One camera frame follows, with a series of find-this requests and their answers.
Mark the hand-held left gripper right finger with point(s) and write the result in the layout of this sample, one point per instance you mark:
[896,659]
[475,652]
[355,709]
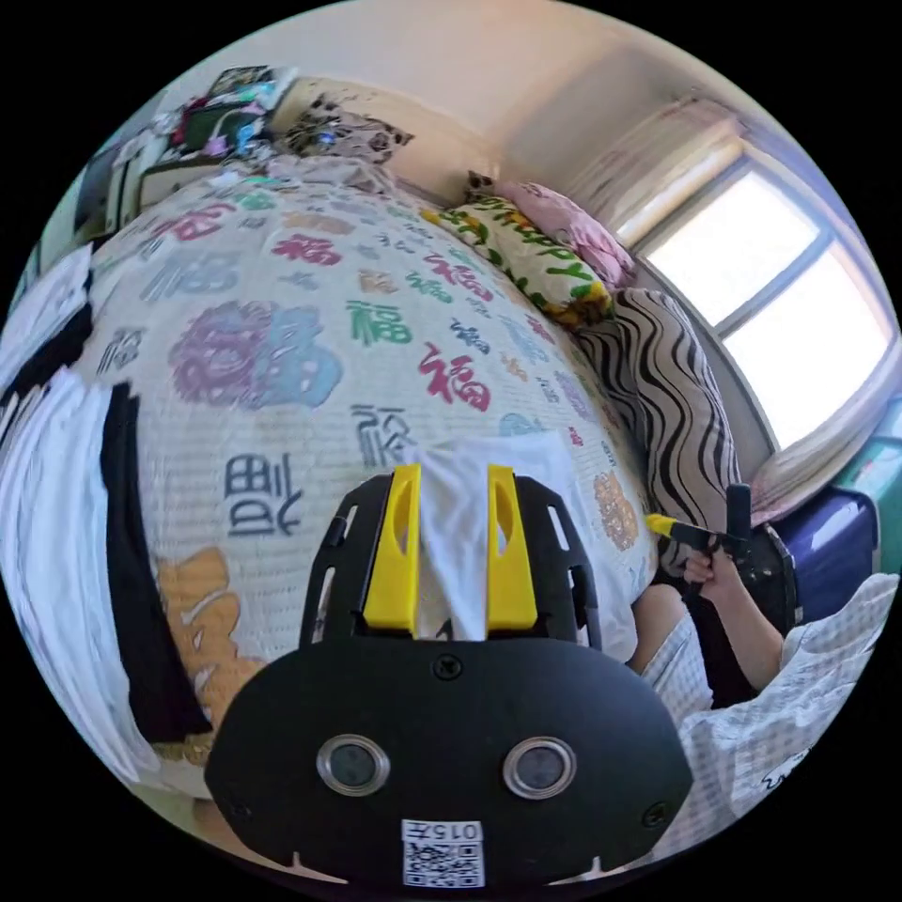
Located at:
[511,571]

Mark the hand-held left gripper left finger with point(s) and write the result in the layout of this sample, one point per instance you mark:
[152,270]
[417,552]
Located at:
[392,564]

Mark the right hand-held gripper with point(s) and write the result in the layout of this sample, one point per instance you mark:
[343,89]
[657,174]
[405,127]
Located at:
[769,578]

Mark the white cartoon short sleeve shirt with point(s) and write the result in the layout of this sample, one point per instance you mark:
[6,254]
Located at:
[454,535]

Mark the person's right forearm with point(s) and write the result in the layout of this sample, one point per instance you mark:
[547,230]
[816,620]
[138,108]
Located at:
[750,627]

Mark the person's right hand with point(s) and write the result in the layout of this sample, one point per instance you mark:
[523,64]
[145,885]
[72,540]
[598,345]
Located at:
[708,574]

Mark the zebra striped cushion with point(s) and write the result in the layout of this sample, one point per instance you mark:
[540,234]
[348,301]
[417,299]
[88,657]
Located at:
[662,395]

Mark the bed with printed quilt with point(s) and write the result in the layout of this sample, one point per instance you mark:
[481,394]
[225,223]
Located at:
[296,451]

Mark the dark blue box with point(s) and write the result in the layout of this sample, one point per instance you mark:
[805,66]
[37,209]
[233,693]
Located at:
[831,542]

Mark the cream curtain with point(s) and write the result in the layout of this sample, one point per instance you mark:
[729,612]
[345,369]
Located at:
[824,458]
[655,162]

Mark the person's body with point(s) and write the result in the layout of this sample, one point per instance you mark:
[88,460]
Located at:
[775,733]

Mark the window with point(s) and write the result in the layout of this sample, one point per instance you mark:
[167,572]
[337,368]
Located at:
[789,296]

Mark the yellow green floral pillow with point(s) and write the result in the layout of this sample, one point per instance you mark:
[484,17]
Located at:
[535,261]

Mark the pink pillow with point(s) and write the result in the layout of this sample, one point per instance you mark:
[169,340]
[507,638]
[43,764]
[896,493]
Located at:
[585,232]

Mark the pile of clothes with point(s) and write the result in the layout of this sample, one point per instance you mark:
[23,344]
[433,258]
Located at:
[56,493]

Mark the leopard print blanket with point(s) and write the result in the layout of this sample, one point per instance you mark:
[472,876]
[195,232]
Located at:
[338,130]

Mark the cluttered cupboard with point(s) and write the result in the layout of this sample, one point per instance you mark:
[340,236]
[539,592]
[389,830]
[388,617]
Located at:
[211,120]

